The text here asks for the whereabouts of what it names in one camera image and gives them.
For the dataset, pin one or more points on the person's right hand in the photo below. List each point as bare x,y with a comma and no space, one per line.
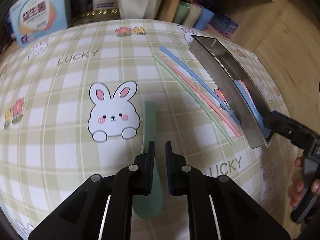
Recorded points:
296,188

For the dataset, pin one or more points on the purple blue box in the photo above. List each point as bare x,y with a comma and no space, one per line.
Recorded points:
225,25

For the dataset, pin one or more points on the gold tin can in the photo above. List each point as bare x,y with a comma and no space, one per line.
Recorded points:
97,16

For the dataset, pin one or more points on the beige cup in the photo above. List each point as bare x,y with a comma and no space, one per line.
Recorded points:
196,15

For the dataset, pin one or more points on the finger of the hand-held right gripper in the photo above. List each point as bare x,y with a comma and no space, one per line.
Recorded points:
282,125

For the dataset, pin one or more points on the blue cup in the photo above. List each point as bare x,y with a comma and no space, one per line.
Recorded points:
203,18

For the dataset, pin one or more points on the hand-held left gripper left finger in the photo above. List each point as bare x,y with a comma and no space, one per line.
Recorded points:
151,167

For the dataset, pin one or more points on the blue chopstick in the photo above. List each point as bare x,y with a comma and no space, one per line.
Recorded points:
197,77

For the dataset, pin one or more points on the pink silicone spoon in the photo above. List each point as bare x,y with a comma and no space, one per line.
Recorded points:
240,80

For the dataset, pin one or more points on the green silicone spoon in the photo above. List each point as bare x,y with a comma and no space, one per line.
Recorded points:
150,120

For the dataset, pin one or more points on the light blue printed box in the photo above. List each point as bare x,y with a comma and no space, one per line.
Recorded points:
40,12

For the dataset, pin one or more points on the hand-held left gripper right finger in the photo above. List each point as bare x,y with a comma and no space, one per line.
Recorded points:
169,167

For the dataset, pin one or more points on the checked bunny tablecloth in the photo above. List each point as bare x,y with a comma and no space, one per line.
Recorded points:
62,92

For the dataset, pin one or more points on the green chopstick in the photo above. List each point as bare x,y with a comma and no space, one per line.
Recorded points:
222,130

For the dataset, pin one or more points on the blue silicone spoon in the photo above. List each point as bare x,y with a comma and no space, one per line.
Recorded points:
252,105

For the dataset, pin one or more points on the dark blue emblem box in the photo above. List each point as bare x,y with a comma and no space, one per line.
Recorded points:
105,1

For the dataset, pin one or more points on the stainless steel tray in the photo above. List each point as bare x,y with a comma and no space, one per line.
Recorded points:
225,85

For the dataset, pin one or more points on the pink chopstick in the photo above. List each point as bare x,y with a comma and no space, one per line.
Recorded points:
225,117

